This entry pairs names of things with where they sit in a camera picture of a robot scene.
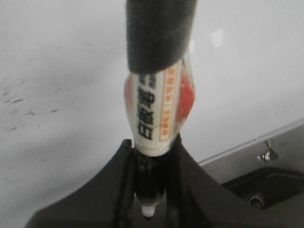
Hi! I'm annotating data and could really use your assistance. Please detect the white glossy whiteboard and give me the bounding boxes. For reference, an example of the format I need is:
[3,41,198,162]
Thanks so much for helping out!
[0,0,304,228]

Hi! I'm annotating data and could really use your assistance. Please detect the small metal clip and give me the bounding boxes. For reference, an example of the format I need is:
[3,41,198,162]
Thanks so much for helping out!
[257,139,278,163]

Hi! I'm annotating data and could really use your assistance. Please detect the black tray with metal fittings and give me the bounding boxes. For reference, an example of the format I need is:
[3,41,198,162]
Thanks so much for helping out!
[222,167,304,210]

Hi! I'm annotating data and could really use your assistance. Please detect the white black whiteboard marker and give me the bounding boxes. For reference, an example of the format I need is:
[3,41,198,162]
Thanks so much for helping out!
[124,0,197,219]

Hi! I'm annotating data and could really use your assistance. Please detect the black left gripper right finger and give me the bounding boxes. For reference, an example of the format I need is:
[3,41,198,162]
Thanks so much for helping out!
[166,136,304,228]

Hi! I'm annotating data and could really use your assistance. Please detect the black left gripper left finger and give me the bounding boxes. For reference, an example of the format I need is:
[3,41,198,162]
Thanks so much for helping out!
[26,139,133,228]

